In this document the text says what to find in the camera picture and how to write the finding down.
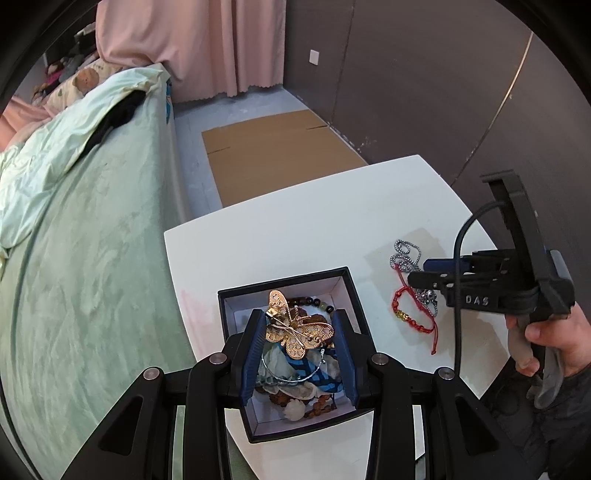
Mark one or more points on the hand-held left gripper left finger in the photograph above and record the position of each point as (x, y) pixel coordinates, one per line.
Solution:
(251, 360)

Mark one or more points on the person's right hand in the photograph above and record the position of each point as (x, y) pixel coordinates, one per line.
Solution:
(572, 341)

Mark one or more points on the white table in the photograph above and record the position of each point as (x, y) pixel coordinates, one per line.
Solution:
(323, 207)

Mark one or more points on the pile of plush toys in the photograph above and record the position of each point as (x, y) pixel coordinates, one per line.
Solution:
(60, 69)

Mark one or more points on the blue striped scrunchie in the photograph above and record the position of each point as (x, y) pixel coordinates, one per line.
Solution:
(323, 381)

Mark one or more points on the silver bangle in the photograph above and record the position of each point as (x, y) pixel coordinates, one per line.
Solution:
(300, 379)

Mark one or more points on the black square gift box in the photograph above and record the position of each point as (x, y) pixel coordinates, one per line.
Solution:
(240, 307)

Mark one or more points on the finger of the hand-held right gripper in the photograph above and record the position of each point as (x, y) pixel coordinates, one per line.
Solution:
(438, 264)
(425, 279)

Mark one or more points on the grey patterned pants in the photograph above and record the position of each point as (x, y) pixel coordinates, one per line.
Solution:
(554, 438)

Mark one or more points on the flat brown cardboard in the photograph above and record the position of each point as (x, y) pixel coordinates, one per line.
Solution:
(277, 157)

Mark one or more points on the bed with cream headboard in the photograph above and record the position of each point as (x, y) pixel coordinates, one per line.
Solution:
(178, 161)

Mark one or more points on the pale green duvet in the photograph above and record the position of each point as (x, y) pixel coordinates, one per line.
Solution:
(55, 138)

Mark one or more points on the white wall socket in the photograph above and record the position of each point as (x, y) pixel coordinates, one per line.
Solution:
(314, 56)

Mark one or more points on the black garment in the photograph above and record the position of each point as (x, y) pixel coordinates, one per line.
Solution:
(115, 115)

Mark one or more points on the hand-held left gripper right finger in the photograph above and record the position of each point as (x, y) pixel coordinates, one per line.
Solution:
(347, 360)

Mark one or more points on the bear print pillow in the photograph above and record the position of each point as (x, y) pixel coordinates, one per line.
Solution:
(83, 78)

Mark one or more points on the gold butterfly brooch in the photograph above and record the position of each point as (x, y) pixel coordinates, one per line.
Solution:
(300, 332)

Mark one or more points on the green bed sheet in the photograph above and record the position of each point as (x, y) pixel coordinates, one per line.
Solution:
(92, 277)

